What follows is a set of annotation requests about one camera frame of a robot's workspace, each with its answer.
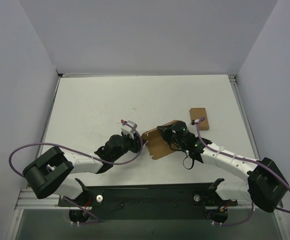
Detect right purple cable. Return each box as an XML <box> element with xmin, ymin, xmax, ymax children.
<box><xmin>196</xmin><ymin>116</ymin><xmax>290</xmax><ymax>215</ymax></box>

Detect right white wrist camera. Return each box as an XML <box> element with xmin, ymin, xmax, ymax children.
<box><xmin>191</xmin><ymin>116</ymin><xmax>205</xmax><ymax>125</ymax></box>

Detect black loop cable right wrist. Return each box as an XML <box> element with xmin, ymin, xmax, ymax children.
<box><xmin>183</xmin><ymin>156</ymin><xmax>194</xmax><ymax>170</ymax></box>

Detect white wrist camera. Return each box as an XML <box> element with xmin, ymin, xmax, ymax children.
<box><xmin>121</xmin><ymin>120</ymin><xmax>137</xmax><ymax>139</ymax></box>
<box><xmin>191</xmin><ymin>116</ymin><xmax>205</xmax><ymax>125</ymax></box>

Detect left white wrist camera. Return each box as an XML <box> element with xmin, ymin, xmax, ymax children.
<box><xmin>121</xmin><ymin>120</ymin><xmax>137</xmax><ymax>139</ymax></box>

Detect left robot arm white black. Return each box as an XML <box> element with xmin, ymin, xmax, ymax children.
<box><xmin>22</xmin><ymin>133</ymin><xmax>146</xmax><ymax>206</ymax></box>

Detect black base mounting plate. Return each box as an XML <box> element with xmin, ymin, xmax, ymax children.
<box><xmin>57</xmin><ymin>181</ymin><xmax>250</xmax><ymax>225</ymax></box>

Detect aluminium frame rail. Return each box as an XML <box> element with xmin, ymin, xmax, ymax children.
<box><xmin>228</xmin><ymin>74</ymin><xmax>260</xmax><ymax>159</ymax></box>

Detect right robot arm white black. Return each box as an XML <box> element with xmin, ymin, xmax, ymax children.
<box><xmin>157</xmin><ymin>121</ymin><xmax>287</xmax><ymax>213</ymax></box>

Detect small folded cardboard box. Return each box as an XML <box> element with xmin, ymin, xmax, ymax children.
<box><xmin>189</xmin><ymin>107</ymin><xmax>210</xmax><ymax>131</ymax></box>

